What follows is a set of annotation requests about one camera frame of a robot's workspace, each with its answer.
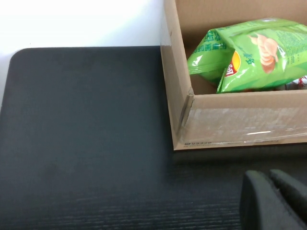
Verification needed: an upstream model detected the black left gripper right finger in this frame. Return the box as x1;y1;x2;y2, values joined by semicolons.
270;169;307;216

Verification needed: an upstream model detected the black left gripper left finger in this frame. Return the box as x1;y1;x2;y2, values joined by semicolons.
239;170;307;230

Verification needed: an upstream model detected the green potato chips bag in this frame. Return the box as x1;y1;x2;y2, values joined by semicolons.
187;17;307;94

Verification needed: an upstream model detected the red and white snack bag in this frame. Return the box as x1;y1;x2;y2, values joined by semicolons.
285;75;307;91

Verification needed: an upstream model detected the cardboard box with F2 print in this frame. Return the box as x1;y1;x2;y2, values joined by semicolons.
160;0;307;151

